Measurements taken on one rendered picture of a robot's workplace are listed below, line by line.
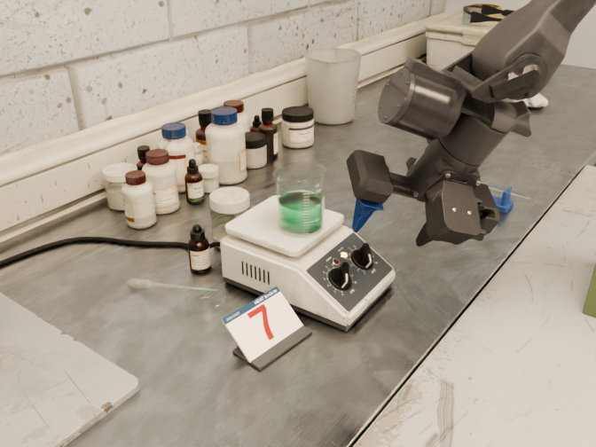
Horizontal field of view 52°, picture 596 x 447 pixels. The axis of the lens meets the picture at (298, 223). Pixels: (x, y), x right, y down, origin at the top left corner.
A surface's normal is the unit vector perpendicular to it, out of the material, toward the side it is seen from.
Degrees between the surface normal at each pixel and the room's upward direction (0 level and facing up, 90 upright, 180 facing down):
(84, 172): 90
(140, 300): 0
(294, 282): 90
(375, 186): 69
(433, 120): 98
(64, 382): 0
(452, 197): 45
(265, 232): 0
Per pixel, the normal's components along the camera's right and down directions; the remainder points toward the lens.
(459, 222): 0.44, -0.36
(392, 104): -0.91, -0.25
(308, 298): -0.57, 0.39
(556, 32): 0.47, 0.04
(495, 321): 0.00, -0.88
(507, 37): -0.66, -0.59
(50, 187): 0.80, 0.29
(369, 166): 0.41, -0.63
